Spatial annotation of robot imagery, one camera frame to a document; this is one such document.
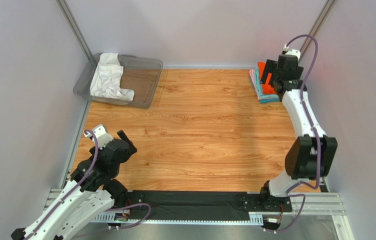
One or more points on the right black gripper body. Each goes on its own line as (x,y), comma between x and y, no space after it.
(271,69)

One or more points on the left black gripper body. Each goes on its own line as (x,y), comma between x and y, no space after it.
(116,171)

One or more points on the orange t shirt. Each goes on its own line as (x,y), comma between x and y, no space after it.
(268,89)

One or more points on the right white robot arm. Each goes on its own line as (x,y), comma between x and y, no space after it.
(313,151)

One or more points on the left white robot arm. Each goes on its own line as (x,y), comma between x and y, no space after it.
(91,190)

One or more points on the pink folded t shirt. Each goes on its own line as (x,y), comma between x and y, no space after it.
(250,77)

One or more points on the dark teal folded t shirt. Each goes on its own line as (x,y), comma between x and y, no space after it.
(268,100)

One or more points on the white t shirt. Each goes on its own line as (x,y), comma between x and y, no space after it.
(106,81)

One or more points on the clear plastic bin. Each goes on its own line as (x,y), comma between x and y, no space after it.
(140,74)

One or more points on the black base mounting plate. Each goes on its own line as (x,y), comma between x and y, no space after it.
(200,205)

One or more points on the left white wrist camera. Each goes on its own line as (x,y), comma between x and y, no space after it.
(102,136)

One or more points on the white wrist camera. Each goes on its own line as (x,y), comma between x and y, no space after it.
(102,136)
(290,51)

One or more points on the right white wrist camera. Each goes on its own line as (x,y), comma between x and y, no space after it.
(290,51)

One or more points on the right corner aluminium post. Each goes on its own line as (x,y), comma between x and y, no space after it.
(317,25)

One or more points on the corner aluminium post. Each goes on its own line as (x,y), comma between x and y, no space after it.
(71,21)
(317,25)

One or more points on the aluminium frame rail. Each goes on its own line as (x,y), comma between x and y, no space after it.
(303,204)

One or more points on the left corner aluminium post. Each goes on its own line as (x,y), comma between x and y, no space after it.
(71,21)

